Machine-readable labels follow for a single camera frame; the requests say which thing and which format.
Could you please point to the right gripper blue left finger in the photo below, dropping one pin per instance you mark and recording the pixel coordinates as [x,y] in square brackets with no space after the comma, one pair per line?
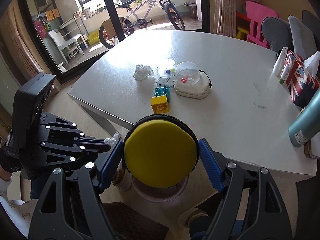
[69,206]

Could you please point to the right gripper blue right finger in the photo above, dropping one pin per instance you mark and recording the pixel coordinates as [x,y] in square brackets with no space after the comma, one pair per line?
[266,216]

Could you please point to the white tissue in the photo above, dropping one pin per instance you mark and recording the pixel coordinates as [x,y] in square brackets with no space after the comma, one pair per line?
[143,72]

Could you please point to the beige fabric pouch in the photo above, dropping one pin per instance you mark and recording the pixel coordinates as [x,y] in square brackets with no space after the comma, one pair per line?
[199,90]

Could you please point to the teal toy brick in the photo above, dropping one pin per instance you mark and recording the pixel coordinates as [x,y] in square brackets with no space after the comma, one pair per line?
[159,91]

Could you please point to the white power bank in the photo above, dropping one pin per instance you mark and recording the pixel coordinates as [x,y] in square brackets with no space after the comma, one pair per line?
[166,81]

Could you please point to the black slipper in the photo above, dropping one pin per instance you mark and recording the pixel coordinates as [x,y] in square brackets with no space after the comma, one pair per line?
[185,219]

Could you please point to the teal thermos bottle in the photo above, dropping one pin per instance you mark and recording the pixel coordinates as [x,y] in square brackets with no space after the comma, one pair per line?
[306,125]

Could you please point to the white plastic chair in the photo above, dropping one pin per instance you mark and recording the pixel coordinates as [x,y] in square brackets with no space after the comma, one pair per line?
[61,43]

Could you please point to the white table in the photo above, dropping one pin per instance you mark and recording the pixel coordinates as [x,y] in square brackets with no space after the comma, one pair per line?
[245,116]

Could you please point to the yellow toy brick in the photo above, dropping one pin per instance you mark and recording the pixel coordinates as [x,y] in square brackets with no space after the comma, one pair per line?
[159,104]

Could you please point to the union jack tissue box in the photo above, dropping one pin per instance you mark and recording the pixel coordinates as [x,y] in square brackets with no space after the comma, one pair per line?
[301,85]

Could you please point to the white tube bottle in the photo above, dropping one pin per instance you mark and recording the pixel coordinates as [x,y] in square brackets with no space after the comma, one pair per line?
[278,66]

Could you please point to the white green-capped tube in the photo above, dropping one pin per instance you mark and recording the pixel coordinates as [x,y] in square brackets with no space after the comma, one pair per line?
[284,74]

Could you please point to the clear bowl purple yellow toys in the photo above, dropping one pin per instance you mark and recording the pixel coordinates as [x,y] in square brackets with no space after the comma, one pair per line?
[166,67]

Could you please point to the clear bowl red blue toys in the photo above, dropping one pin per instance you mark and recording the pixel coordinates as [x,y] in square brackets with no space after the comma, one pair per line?
[187,73]

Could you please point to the grey cushion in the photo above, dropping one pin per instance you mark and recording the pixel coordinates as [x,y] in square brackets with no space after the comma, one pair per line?
[303,39]

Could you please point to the dark grey armchair back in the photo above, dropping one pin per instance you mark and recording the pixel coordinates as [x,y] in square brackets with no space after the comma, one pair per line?
[277,33]

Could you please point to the beige curtain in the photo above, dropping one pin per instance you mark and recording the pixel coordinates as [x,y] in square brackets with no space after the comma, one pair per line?
[225,18]

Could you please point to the pink kids chair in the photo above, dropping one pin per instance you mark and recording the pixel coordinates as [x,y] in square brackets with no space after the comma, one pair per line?
[256,13]

